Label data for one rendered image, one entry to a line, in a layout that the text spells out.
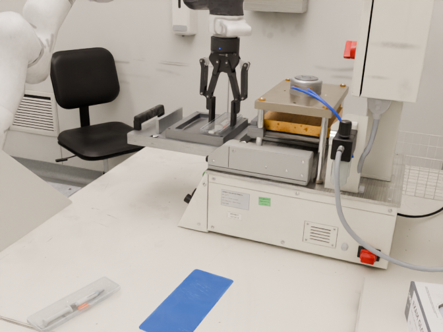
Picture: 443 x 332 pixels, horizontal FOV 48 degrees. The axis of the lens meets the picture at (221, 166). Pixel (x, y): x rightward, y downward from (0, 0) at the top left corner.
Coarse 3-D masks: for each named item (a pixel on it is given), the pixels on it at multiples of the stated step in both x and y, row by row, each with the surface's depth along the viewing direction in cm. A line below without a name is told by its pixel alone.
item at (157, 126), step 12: (180, 108) 144; (156, 120) 133; (168, 120) 138; (180, 120) 146; (132, 132) 135; (144, 132) 135; (156, 132) 134; (240, 132) 137; (144, 144) 133; (156, 144) 132; (168, 144) 130; (180, 144) 129; (192, 144) 127; (204, 144) 127
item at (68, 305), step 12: (84, 288) 102; (96, 288) 102; (108, 288) 102; (60, 300) 98; (72, 300) 98; (84, 300) 98; (36, 312) 94; (48, 312) 94; (60, 312) 94; (72, 312) 94; (36, 324) 91; (48, 324) 91
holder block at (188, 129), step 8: (200, 112) 146; (184, 120) 138; (192, 120) 141; (200, 120) 144; (240, 120) 140; (168, 128) 130; (176, 128) 131; (184, 128) 136; (192, 128) 131; (232, 128) 132; (240, 128) 137; (168, 136) 131; (176, 136) 130; (184, 136) 129; (192, 136) 128; (200, 136) 127; (208, 136) 126; (216, 136) 125; (224, 136) 126; (232, 136) 131; (208, 144) 127; (216, 144) 126
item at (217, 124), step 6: (222, 114) 141; (228, 114) 141; (240, 114) 141; (216, 120) 135; (222, 120) 135; (228, 120) 135; (204, 126) 129; (210, 126) 129; (216, 126) 129; (222, 126) 130
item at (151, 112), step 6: (156, 108) 144; (162, 108) 147; (138, 114) 137; (144, 114) 138; (150, 114) 141; (156, 114) 144; (162, 114) 148; (138, 120) 135; (144, 120) 138; (138, 126) 136
